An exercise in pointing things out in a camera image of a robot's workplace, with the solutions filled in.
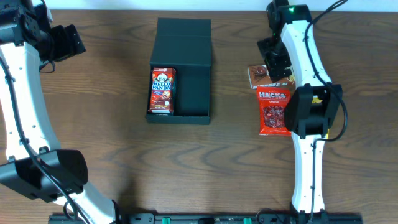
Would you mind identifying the red Hacks candy bag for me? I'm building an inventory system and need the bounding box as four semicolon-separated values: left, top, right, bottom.
257;86;290;136

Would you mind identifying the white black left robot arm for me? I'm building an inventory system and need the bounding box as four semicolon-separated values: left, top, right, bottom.
1;0;122;223

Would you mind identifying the yellow seeds snack bag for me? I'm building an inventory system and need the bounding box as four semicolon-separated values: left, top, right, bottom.
312;96;329;139

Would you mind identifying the brown Pocky box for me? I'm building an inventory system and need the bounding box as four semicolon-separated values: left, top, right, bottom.
248;65;295;90

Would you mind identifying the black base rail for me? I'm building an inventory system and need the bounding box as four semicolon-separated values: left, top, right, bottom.
48;213;364;224

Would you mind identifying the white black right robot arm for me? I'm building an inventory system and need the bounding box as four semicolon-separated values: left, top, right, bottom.
257;0;343;215

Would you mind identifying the dark green gift box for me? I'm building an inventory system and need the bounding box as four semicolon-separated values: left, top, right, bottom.
146;17;212;125

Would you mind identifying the red Hello Panda box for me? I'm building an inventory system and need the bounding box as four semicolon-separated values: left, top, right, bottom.
148;67;176;114

